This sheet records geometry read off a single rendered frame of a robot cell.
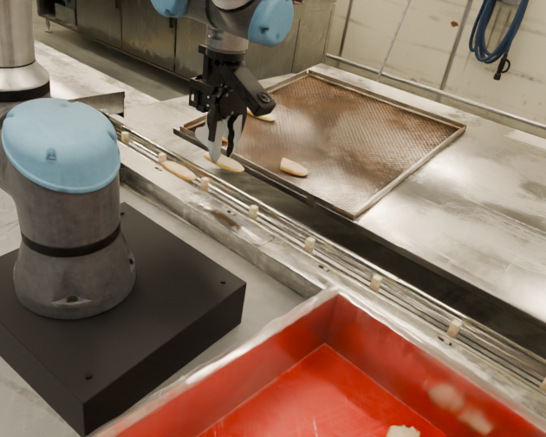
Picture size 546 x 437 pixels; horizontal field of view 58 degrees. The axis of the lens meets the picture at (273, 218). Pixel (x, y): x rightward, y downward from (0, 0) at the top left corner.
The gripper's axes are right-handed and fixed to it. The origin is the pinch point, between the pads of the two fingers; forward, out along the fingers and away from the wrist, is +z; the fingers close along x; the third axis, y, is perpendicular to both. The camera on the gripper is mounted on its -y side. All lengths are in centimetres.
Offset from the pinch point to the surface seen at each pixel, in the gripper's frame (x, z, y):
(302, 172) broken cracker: -13.4, 3.5, -10.4
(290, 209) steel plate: -11.5, 11.9, -10.5
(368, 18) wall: -380, 22, 160
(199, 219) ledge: 9.8, 9.4, -3.7
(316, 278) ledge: 10.0, 7.8, -30.3
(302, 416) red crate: 31, 12, -42
